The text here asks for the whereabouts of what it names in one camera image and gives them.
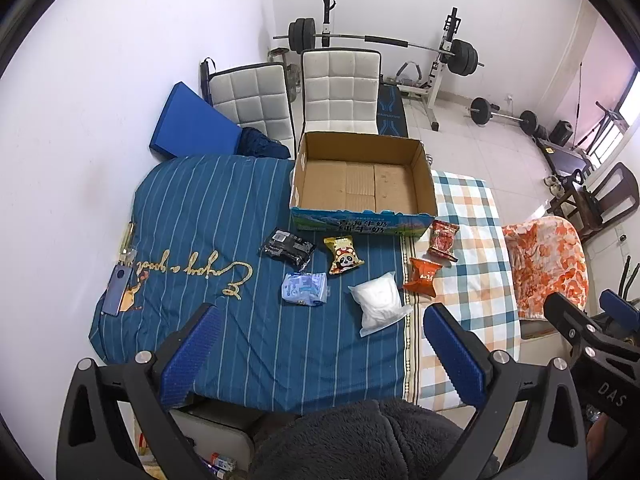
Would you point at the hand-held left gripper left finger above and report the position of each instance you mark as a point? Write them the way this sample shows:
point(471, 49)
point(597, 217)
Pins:
point(192, 355)

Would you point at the orange snack packet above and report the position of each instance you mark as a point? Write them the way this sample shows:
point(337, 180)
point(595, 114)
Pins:
point(422, 275)

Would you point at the small grey stool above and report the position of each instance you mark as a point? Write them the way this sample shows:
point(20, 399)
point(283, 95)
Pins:
point(280, 57)

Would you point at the cardboard box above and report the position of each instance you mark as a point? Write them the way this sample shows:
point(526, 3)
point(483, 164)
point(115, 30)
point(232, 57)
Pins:
point(350, 180)

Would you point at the small gold object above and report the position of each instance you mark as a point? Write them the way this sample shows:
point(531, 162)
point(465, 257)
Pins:
point(126, 242)

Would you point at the white weight rack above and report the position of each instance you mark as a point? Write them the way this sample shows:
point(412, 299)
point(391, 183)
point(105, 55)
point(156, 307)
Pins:
point(434, 80)

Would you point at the yellow panda snack packet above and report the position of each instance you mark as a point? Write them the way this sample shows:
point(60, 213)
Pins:
point(344, 256)

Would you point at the checked bed sheet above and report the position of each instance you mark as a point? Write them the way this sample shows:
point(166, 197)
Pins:
point(475, 260)

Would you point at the black bench pad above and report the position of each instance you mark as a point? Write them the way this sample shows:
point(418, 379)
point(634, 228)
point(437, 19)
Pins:
point(390, 110)

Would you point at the dark grey fleece garment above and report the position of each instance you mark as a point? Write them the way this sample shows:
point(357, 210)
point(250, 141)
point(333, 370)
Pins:
point(350, 440)

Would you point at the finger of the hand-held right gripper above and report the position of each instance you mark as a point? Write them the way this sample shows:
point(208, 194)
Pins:
point(617, 302)
point(567, 312)

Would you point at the window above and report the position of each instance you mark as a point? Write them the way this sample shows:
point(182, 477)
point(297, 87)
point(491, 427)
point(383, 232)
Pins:
point(631, 95)

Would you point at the black speaker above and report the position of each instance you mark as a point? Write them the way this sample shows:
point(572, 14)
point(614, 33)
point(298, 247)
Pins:
point(561, 132)

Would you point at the red snack packet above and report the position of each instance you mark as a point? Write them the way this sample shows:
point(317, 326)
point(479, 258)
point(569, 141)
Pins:
point(442, 240)

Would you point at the grey storage box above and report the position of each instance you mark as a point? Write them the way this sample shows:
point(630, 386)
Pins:
point(215, 425)

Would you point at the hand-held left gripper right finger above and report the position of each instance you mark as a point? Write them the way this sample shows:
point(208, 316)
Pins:
point(455, 355)

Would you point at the blue foam mat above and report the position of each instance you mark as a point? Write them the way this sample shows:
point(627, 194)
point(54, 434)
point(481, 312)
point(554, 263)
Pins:
point(195, 125)

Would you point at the blue smartphone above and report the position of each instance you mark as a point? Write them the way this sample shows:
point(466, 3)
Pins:
point(117, 290)

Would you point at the black narrow bag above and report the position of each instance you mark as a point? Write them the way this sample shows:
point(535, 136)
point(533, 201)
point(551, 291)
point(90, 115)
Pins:
point(205, 77)

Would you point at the black metal stand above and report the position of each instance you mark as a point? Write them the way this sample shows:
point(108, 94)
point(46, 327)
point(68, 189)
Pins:
point(602, 125)

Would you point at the black exercise board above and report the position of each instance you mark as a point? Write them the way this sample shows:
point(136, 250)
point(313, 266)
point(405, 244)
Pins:
point(562, 155)

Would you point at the white padded chair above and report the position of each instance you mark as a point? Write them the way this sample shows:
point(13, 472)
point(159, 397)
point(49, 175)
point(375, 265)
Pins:
point(245, 95)
point(340, 85)

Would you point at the dark wooden chair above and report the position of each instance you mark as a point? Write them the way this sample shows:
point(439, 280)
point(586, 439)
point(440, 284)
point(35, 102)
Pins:
point(607, 195)

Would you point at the orange floral blanket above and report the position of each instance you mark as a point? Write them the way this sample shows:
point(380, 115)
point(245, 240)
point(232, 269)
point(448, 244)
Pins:
point(545, 260)

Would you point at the white shoe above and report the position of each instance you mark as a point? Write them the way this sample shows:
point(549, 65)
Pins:
point(557, 186)
point(548, 182)

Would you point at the white clear plastic bag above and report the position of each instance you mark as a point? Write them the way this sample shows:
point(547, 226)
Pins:
point(377, 300)

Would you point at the light blue tissue packet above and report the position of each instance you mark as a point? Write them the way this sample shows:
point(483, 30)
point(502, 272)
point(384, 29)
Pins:
point(302, 287)

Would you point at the long barbell with black plates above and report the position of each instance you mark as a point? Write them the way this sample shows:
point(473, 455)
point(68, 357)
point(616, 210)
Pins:
point(345, 36)

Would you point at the short barbell with black plates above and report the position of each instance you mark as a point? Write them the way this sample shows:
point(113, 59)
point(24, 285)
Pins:
point(481, 110)

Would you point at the black plastic packet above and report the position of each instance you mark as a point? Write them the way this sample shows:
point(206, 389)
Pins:
point(287, 247)

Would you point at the thin black pole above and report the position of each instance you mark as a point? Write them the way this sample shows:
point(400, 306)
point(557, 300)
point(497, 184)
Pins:
point(578, 105)

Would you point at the dark blue cloth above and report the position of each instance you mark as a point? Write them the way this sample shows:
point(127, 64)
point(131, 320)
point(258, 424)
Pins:
point(260, 145)

